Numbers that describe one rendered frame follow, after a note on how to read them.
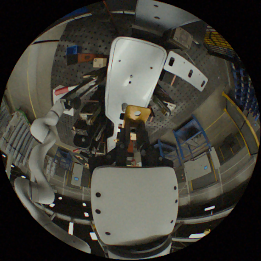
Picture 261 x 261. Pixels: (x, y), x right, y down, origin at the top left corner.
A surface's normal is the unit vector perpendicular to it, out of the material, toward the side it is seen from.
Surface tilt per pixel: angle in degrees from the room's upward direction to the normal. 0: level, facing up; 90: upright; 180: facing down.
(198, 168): 90
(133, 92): 0
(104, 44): 0
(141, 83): 0
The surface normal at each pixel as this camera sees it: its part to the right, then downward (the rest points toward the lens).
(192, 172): -0.85, -0.33
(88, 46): 0.02, 0.76
